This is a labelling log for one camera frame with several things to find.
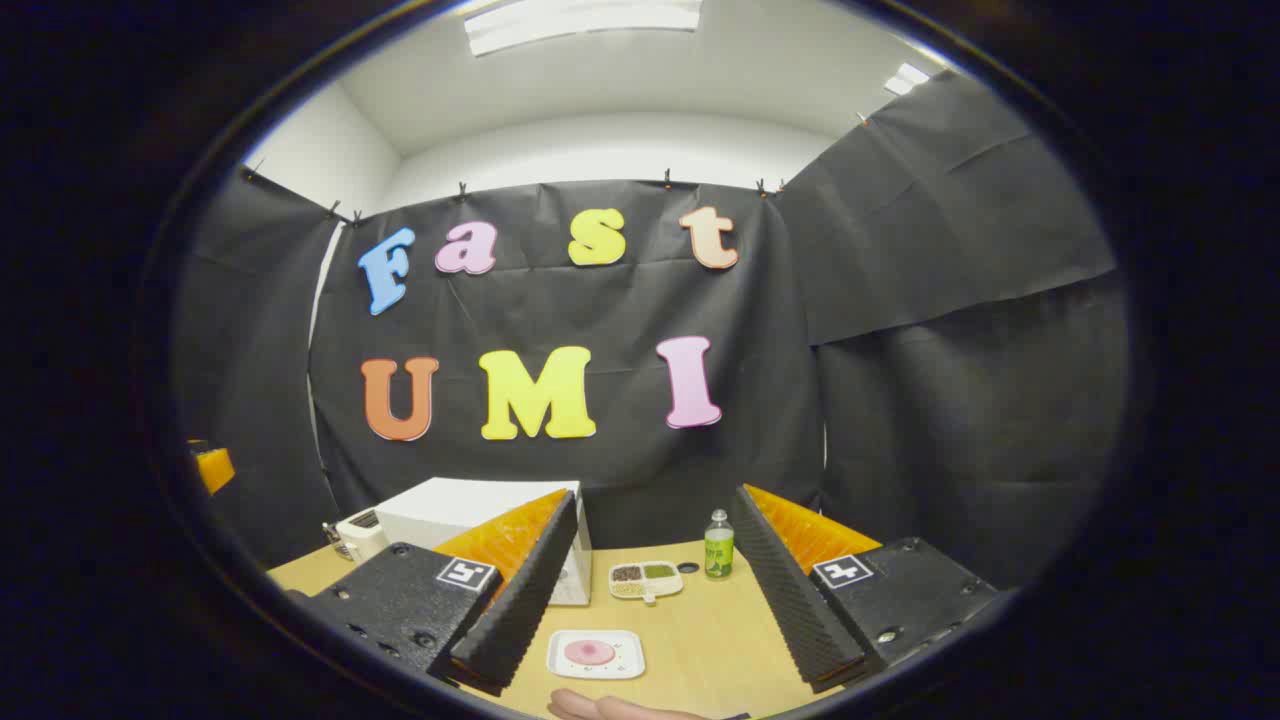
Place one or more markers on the white square plate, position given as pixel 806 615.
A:
pixel 630 645

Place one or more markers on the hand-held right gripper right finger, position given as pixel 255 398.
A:
pixel 790 600

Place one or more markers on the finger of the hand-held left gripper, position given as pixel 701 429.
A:
pixel 215 470

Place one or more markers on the white toaster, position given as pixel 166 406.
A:
pixel 362 535

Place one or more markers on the white divided dish with beans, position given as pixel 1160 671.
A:
pixel 645 582

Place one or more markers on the green label drink bottle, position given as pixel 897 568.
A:
pixel 718 550

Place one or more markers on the long ceiling light panel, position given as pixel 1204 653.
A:
pixel 580 25

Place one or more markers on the pink ham slice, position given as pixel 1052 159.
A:
pixel 590 653

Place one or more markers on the white microwave oven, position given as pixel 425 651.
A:
pixel 440 510

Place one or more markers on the small ceiling light panel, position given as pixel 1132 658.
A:
pixel 905 80

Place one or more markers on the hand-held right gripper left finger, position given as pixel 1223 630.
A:
pixel 520 610

